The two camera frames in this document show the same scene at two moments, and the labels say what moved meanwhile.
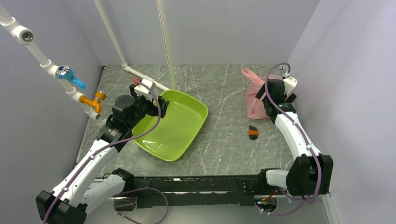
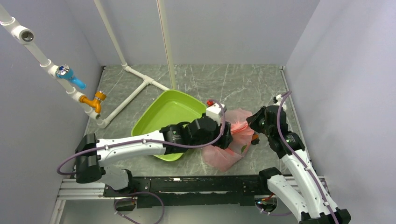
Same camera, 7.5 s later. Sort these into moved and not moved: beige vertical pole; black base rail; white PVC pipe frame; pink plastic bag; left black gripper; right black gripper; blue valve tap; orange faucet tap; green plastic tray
Moved: pink plastic bag; right black gripper; left black gripper
Not moved: blue valve tap; black base rail; white PVC pipe frame; orange faucet tap; beige vertical pole; green plastic tray
